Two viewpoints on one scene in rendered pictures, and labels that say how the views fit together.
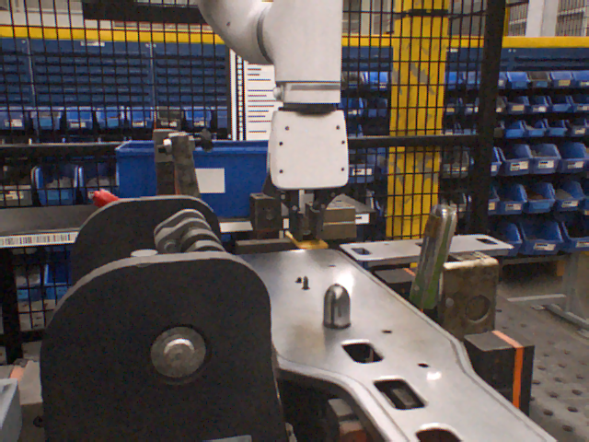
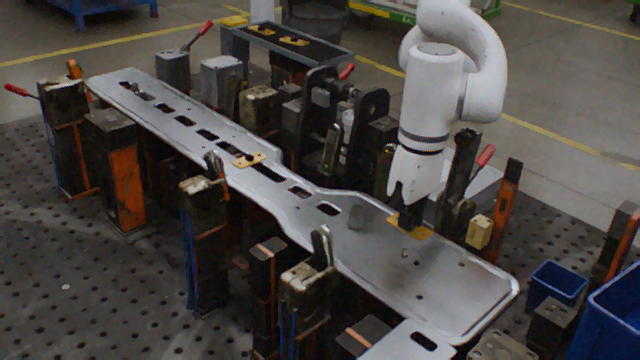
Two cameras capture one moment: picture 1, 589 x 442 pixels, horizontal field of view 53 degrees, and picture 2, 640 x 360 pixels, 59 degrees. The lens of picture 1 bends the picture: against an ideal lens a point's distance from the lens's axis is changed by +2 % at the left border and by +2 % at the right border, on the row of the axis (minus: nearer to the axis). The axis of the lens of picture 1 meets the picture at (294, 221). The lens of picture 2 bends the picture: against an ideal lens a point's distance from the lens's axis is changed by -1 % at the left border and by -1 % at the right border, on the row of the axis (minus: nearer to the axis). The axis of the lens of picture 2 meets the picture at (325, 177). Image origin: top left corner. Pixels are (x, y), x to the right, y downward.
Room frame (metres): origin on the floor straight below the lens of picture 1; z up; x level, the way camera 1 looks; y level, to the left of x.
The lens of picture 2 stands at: (1.41, -0.59, 1.69)
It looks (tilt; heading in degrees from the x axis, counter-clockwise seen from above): 32 degrees down; 149
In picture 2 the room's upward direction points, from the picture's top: 4 degrees clockwise
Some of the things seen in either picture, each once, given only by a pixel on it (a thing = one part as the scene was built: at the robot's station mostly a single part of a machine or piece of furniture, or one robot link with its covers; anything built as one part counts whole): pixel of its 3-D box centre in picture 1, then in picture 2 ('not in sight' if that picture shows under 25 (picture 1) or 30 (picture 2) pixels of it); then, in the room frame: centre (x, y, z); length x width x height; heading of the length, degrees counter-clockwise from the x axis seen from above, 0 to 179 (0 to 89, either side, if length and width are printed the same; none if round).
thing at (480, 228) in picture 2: not in sight; (464, 292); (0.81, 0.13, 0.88); 0.04 x 0.04 x 0.36; 16
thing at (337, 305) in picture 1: (337, 309); (356, 218); (0.64, -0.05, 1.02); 0.03 x 0.03 x 0.07
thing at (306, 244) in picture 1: (306, 237); (409, 224); (0.77, -0.02, 1.07); 0.08 x 0.04 x 0.01; 16
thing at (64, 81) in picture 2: not in sight; (72, 138); (-0.20, -0.48, 0.88); 0.15 x 0.11 x 0.36; 106
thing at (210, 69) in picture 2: not in sight; (224, 127); (-0.04, -0.07, 0.90); 0.13 x 0.10 x 0.41; 106
